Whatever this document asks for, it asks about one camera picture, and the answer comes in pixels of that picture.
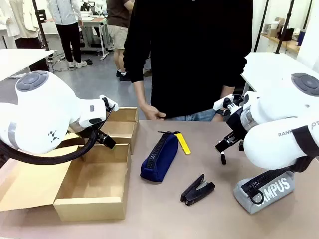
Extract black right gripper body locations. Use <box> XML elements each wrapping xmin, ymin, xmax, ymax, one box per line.
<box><xmin>225</xmin><ymin>109</ymin><xmax>247</xmax><ymax>141</ymax></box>

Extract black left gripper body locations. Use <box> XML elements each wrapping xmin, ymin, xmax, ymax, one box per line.
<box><xmin>72</xmin><ymin>121</ymin><xmax>101</xmax><ymax>139</ymax></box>

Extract brown cardboard box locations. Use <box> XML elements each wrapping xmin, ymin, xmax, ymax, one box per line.
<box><xmin>59</xmin><ymin>107</ymin><xmax>139</xmax><ymax>155</ymax></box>
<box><xmin>0</xmin><ymin>143</ymin><xmax>132</xmax><ymax>222</ymax></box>

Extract black stapler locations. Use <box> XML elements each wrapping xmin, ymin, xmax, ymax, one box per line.
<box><xmin>180</xmin><ymin>173</ymin><xmax>215</xmax><ymax>207</ymax></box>

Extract navy blue pencil case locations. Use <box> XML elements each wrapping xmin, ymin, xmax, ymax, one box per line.
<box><xmin>140</xmin><ymin>131</ymin><xmax>179</xmax><ymax>184</ymax></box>

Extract grey CAMPUS pencil case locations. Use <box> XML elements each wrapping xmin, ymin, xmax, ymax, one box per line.
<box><xmin>233</xmin><ymin>170</ymin><xmax>296</xmax><ymax>215</ymax></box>

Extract person left forearm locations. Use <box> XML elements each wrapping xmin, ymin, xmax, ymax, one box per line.
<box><xmin>220</xmin><ymin>85</ymin><xmax>236</xmax><ymax>100</ymax></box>

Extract person right forearm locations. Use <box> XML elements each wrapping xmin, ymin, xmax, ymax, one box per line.
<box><xmin>133</xmin><ymin>80</ymin><xmax>153</xmax><ymax>110</ymax></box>

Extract black box on shelf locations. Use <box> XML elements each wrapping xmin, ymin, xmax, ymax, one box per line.
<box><xmin>278</xmin><ymin>27</ymin><xmax>296</xmax><ymax>42</ymax></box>

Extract small cardboard box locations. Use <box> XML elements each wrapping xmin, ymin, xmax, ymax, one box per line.
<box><xmin>270</xmin><ymin>17</ymin><xmax>286</xmax><ymax>38</ymax></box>

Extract person right hand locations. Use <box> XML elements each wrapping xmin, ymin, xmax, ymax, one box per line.
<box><xmin>141</xmin><ymin>103</ymin><xmax>167</xmax><ymax>121</ymax></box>

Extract person blue jeans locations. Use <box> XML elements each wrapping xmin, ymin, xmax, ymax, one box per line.
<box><xmin>171</xmin><ymin>109</ymin><xmax>217</xmax><ymax>122</ymax></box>

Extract person torso black sweater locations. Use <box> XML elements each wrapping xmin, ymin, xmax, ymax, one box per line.
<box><xmin>123</xmin><ymin>0</ymin><xmax>254</xmax><ymax>119</ymax></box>

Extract wooden shelf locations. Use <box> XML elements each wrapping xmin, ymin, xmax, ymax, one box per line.
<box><xmin>260</xmin><ymin>32</ymin><xmax>301</xmax><ymax>59</ymax></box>

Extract white side table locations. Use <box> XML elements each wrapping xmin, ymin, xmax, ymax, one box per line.
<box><xmin>0</xmin><ymin>48</ymin><xmax>54</xmax><ymax>82</ymax></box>

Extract thin black stand pole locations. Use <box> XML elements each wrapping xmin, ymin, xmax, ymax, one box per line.
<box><xmin>302</xmin><ymin>0</ymin><xmax>313</xmax><ymax>33</ymax></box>
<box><xmin>253</xmin><ymin>0</ymin><xmax>270</xmax><ymax>53</ymax></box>
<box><xmin>274</xmin><ymin>0</ymin><xmax>298</xmax><ymax>54</ymax></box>

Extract grey background workbench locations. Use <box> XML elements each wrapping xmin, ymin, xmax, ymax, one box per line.
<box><xmin>79</xmin><ymin>14</ymin><xmax>116</xmax><ymax>61</ymax></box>

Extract bystander in black trousers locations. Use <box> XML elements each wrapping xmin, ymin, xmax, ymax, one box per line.
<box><xmin>46</xmin><ymin>0</ymin><xmax>88</xmax><ymax>69</ymax></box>

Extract dark blue bottle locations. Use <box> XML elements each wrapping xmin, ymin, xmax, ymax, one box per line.
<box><xmin>298</xmin><ymin>28</ymin><xmax>307</xmax><ymax>47</ymax></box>

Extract bystander in khaki shorts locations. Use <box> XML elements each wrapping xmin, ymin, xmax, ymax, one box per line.
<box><xmin>106</xmin><ymin>0</ymin><xmax>136</xmax><ymax>82</ymax></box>

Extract black tripod pole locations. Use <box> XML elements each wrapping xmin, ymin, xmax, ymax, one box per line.
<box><xmin>31</xmin><ymin>0</ymin><xmax>51</xmax><ymax>51</ymax></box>

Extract bystander in white coat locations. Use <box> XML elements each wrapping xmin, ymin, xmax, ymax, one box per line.
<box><xmin>0</xmin><ymin>0</ymin><xmax>42</xmax><ymax>50</ymax></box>

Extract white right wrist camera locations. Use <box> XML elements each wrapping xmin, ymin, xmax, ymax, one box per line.
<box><xmin>213</xmin><ymin>96</ymin><xmax>235</xmax><ymax>112</ymax></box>

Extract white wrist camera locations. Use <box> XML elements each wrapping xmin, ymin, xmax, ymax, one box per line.
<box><xmin>99</xmin><ymin>94</ymin><xmax>119</xmax><ymax>112</ymax></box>
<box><xmin>213</xmin><ymin>96</ymin><xmax>235</xmax><ymax>112</ymax></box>

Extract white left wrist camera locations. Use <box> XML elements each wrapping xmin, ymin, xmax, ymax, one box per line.
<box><xmin>99</xmin><ymin>94</ymin><xmax>119</xmax><ymax>112</ymax></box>

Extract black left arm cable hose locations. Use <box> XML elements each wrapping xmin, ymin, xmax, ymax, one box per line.
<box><xmin>0</xmin><ymin>104</ymin><xmax>118</xmax><ymax>165</ymax></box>

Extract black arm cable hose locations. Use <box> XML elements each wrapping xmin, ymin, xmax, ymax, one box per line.
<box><xmin>288</xmin><ymin>154</ymin><xmax>319</xmax><ymax>174</ymax></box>
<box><xmin>0</xmin><ymin>104</ymin><xmax>118</xmax><ymax>165</ymax></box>

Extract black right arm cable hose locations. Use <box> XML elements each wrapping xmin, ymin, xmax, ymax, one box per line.
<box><xmin>288</xmin><ymin>154</ymin><xmax>319</xmax><ymax>174</ymax></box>

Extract black strap on right arm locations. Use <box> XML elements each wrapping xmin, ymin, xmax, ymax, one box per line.
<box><xmin>292</xmin><ymin>125</ymin><xmax>319</xmax><ymax>158</ymax></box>

